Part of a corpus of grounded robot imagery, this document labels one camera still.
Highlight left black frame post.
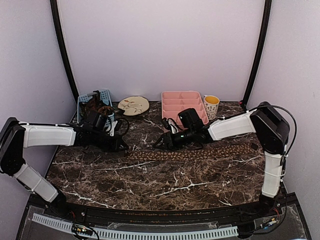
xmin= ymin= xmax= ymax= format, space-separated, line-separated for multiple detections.
xmin=49 ymin=0 xmax=79 ymax=101

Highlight pink divided organizer tray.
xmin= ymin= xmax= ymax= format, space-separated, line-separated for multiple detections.
xmin=161 ymin=91 xmax=209 ymax=129

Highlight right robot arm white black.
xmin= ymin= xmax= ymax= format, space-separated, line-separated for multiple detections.
xmin=153 ymin=101 xmax=293 ymax=217

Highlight round floral plate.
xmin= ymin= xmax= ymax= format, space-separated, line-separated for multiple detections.
xmin=117 ymin=96 xmax=150 ymax=117

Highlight grey slotted cable duct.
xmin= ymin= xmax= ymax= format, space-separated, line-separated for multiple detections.
xmin=31 ymin=213 xmax=239 ymax=240

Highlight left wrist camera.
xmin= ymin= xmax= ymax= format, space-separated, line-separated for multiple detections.
xmin=83 ymin=110 xmax=130 ymax=137

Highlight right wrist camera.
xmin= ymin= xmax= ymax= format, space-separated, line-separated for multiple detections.
xmin=161 ymin=117 xmax=183 ymax=134

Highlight dark brown ties in basket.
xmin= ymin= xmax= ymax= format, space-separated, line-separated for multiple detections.
xmin=79 ymin=90 xmax=114 ymax=119

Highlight right black frame post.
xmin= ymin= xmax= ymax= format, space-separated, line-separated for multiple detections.
xmin=239 ymin=0 xmax=272 ymax=110

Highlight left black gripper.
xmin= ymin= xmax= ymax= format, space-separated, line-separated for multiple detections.
xmin=90 ymin=130 xmax=128 ymax=153

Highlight white mug yellow inside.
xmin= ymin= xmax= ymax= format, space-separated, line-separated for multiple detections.
xmin=203 ymin=95 xmax=220 ymax=121

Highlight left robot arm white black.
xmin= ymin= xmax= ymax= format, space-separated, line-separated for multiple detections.
xmin=0 ymin=117 xmax=129 ymax=218

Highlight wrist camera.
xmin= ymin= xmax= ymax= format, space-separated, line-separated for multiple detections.
xmin=83 ymin=110 xmax=130 ymax=137
xmin=161 ymin=117 xmax=183 ymax=134

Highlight small green circuit board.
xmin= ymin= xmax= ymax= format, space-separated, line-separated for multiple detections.
xmin=71 ymin=223 xmax=93 ymax=236

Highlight brown floral tie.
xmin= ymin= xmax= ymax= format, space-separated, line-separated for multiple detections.
xmin=126 ymin=143 xmax=259 ymax=161

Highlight black front rail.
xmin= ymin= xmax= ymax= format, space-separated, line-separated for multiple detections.
xmin=45 ymin=202 xmax=283 ymax=225

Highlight black frame post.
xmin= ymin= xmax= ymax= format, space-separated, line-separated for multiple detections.
xmin=49 ymin=0 xmax=79 ymax=101
xmin=239 ymin=0 xmax=272 ymax=110

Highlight blue perforated plastic basket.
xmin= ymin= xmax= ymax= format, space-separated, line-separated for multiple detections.
xmin=77 ymin=89 xmax=113 ymax=123

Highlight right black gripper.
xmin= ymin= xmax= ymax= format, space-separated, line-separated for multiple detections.
xmin=153 ymin=127 xmax=195 ymax=151

